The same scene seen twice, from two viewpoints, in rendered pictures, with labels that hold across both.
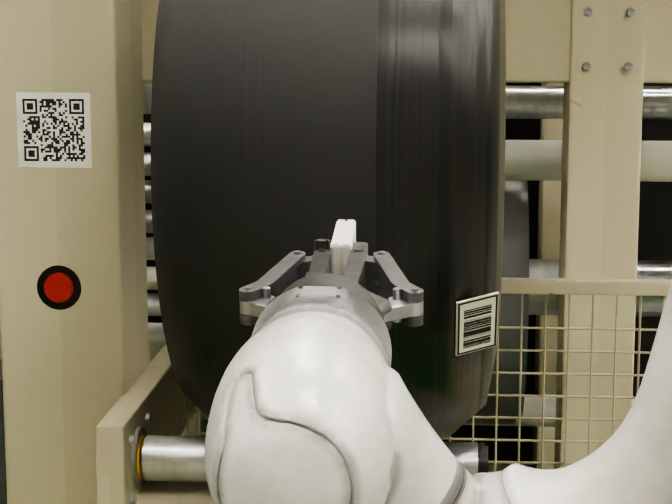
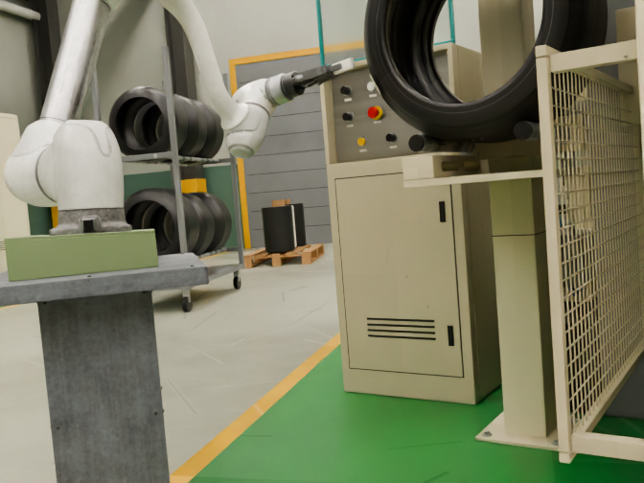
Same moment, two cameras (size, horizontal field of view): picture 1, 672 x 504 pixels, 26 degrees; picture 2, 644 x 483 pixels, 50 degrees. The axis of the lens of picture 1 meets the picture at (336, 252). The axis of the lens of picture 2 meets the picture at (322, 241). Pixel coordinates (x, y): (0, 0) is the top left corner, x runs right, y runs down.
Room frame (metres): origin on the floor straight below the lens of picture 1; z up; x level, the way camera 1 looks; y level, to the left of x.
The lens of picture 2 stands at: (2.03, -1.87, 0.79)
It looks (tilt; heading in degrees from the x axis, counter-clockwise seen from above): 4 degrees down; 119
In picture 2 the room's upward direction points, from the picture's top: 5 degrees counter-clockwise
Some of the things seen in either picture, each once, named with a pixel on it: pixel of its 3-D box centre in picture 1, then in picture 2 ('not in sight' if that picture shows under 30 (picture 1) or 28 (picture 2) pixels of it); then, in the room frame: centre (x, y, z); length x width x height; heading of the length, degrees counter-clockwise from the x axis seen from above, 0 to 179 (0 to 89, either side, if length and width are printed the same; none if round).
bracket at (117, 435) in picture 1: (154, 418); (512, 140); (1.53, 0.20, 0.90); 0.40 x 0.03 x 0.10; 176
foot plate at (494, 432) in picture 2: not in sight; (531, 427); (1.52, 0.28, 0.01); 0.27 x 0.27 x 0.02; 86
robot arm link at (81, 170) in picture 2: not in sight; (85, 165); (0.70, -0.65, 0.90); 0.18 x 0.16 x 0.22; 171
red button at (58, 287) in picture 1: (60, 286); not in sight; (1.46, 0.28, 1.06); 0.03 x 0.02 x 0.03; 86
